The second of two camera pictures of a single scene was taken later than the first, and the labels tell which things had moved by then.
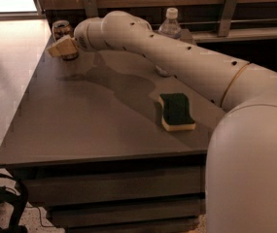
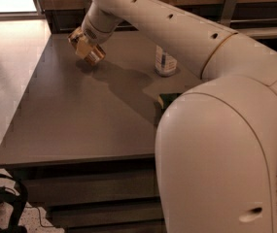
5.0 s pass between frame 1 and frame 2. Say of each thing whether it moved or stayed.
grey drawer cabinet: stayed
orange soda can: moved
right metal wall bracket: stayed
